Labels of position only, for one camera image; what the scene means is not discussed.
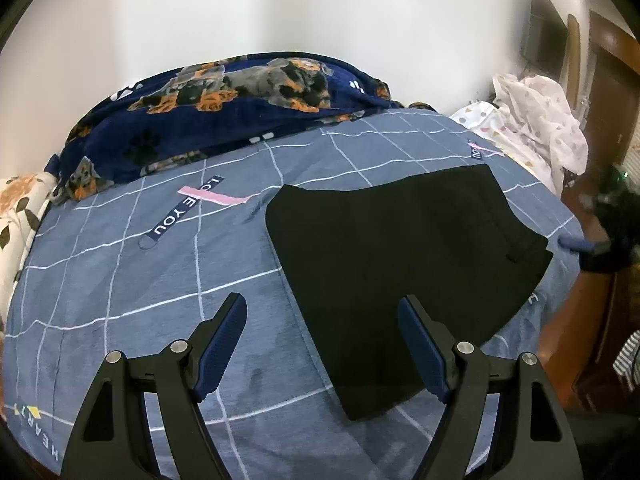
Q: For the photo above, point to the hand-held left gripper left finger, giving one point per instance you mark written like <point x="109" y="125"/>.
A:
<point x="222" y="342"/>

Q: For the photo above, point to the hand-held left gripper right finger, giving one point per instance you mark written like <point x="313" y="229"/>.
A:
<point x="424" y="345"/>

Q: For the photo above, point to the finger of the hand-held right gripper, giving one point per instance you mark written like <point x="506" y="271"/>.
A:
<point x="582" y="246"/>

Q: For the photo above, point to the black pants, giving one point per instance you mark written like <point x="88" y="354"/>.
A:
<point x="390" y="260"/>

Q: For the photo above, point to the blue grid bed sheet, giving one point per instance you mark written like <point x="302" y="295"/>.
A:
<point x="125" y="285"/>

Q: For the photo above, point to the striped cloth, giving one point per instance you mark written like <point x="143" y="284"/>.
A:
<point x="629" y="355"/>

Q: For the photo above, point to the white patterned cloth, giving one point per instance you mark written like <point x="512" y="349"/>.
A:
<point x="535" y="115"/>

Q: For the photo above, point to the brown wooden door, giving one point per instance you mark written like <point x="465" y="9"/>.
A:
<point x="610" y="85"/>

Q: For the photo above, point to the navy dog print blanket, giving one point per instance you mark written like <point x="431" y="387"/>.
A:
<point x="240" y="110"/>

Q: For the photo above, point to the white floral pillow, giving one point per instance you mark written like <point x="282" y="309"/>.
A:
<point x="15" y="225"/>

